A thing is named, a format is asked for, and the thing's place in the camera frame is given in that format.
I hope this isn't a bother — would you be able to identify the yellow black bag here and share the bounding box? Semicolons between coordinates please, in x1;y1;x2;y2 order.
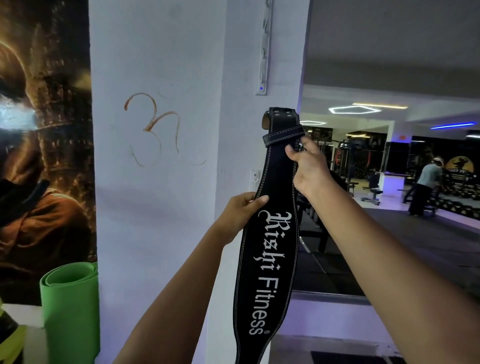
0;298;28;364

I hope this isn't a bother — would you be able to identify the person's left forearm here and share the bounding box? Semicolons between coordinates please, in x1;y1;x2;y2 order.
112;225;241;364

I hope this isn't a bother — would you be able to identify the black weight bench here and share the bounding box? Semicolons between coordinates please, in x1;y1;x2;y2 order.
361;172;384;206

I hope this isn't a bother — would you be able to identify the person's left hand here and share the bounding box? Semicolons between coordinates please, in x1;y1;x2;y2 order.
212;192;270;247

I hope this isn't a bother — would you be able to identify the dark golden wall poster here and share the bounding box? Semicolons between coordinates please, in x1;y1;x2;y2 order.
0;0;97;306

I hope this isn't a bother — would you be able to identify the white wall hook rack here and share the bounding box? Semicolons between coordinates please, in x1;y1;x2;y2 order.
256;0;274;96

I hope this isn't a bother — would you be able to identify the dumbbell rack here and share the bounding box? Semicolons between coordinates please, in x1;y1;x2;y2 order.
431;176;480;220

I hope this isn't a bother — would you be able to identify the black leather weightlifting belt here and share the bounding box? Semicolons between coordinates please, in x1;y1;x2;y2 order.
232;107;305;364

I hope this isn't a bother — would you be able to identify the person's right forearm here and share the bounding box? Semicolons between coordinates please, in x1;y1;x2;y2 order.
305;179;480;364

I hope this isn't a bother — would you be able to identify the hexagonal ceiling light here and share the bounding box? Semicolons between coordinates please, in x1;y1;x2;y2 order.
328;104;382;115

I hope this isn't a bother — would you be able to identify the person's right hand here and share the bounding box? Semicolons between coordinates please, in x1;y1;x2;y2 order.
285;136;337;199

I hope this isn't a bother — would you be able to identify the green rolled yoga mat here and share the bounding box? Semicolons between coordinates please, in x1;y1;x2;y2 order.
40;262;101;364

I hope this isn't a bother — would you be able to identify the blue ceiling light strip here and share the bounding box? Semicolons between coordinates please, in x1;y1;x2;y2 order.
430;122;476;130

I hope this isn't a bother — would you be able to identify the black gym machine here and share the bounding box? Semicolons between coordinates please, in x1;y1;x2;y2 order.
332;139;359;194

